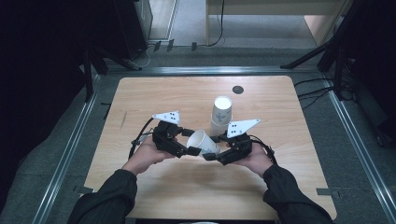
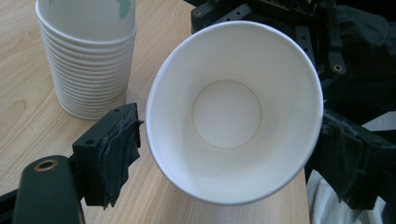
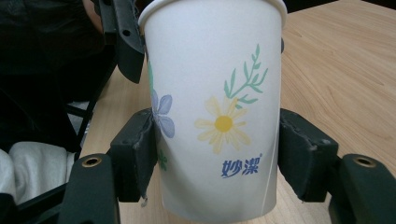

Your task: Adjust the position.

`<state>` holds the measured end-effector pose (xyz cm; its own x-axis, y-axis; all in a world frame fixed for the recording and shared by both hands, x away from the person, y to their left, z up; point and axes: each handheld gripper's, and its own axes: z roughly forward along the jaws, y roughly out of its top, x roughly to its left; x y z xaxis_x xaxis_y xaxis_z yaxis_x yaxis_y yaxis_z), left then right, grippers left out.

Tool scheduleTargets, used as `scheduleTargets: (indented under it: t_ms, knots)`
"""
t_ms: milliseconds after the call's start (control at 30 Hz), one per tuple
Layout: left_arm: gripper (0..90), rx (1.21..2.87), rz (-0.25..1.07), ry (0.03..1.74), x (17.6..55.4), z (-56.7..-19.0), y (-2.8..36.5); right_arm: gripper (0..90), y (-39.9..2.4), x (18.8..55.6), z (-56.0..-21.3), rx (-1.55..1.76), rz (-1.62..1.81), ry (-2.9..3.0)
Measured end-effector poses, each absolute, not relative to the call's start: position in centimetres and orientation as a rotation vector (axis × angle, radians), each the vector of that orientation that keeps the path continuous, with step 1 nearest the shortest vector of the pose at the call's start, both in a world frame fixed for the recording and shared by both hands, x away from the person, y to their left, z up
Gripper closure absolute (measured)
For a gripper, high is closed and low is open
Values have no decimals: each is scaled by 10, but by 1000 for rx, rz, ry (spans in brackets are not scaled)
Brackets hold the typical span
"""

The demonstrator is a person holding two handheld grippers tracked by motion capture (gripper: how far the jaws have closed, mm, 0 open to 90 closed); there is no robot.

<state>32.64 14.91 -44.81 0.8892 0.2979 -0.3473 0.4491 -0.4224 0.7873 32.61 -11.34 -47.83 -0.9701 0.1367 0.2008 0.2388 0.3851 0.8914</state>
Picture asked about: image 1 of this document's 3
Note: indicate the aluminium floor rail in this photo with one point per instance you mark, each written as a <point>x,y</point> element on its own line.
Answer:
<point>358,133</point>
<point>67,158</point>
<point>211,70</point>

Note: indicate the person's right hand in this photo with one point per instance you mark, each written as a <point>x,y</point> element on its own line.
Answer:
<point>258,160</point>

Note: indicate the black round table grommet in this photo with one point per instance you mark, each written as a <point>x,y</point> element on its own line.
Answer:
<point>237,90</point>

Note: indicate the person's left hand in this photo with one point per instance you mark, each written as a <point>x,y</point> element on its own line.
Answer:
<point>143,155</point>

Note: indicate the printed white paper cup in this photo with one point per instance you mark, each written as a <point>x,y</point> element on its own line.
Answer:
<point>201,142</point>

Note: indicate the grey tape strip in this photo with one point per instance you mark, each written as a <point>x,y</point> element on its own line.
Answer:
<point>83,189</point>
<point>327,191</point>

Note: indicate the upside-down white paper cup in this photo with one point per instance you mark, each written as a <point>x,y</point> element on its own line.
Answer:
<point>221,113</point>

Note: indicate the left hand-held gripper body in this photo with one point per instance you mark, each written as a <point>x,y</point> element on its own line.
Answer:
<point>165,137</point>

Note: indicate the light wooden desk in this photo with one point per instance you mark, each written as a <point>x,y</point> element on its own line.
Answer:
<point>267,7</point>

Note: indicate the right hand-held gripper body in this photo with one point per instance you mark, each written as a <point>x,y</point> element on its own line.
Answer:
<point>239,146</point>

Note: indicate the black tripod stand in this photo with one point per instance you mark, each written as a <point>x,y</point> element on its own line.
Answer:
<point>330,40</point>

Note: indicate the black cabinet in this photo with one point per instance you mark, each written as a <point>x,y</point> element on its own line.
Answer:
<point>132,28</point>

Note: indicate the black metal stand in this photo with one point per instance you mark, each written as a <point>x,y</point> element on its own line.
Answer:
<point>88,74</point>

